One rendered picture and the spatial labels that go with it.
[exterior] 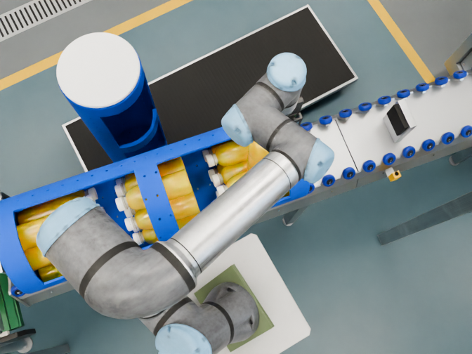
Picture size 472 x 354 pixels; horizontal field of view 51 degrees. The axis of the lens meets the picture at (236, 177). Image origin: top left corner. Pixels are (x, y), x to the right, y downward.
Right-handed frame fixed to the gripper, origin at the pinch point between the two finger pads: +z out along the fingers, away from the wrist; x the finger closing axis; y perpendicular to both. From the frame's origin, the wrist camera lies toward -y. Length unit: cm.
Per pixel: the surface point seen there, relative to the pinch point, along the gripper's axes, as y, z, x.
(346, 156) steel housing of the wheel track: 33, 43, -4
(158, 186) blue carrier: -30.2, 12.1, -0.4
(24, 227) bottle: -68, 16, 2
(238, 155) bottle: -5.2, 21.4, 3.2
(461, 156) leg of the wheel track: 118, 124, -8
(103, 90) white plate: -38, 32, 42
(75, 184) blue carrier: -52, 15, 9
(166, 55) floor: -8, 135, 106
